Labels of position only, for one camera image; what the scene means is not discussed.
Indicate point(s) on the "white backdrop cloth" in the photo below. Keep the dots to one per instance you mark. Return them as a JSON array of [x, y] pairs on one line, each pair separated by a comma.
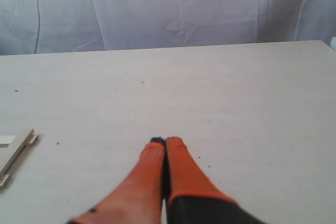
[[42, 26]]

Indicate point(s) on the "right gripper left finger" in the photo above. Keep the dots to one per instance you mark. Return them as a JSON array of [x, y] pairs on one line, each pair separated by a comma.
[[139, 197]]

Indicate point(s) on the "plain wooden strip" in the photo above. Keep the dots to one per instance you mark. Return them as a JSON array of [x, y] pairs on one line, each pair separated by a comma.
[[19, 142]]

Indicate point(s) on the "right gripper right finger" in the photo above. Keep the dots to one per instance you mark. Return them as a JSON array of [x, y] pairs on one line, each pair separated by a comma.
[[193, 197]]

